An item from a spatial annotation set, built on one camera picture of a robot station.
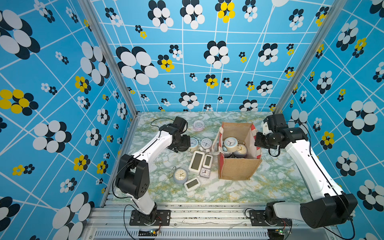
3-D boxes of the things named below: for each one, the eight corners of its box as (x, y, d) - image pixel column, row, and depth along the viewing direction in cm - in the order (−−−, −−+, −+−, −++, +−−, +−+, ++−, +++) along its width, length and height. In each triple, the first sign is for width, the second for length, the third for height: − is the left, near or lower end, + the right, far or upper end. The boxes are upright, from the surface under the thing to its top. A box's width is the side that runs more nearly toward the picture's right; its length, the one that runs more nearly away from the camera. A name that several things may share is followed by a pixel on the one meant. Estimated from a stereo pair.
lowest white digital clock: (186, 193, 83) (186, 191, 81) (183, 183, 87) (183, 181, 84) (201, 187, 85) (201, 185, 83) (198, 178, 89) (198, 176, 86)
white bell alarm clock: (199, 151, 100) (199, 147, 96) (202, 140, 105) (202, 137, 102) (209, 153, 98) (209, 150, 95) (212, 143, 104) (212, 139, 100)
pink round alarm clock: (193, 131, 111) (193, 128, 109) (193, 122, 117) (193, 120, 114) (204, 131, 111) (204, 128, 109) (204, 122, 117) (204, 120, 114)
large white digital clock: (187, 172, 90) (187, 169, 87) (194, 153, 98) (194, 150, 95) (199, 175, 89) (199, 172, 86) (204, 156, 97) (205, 152, 94)
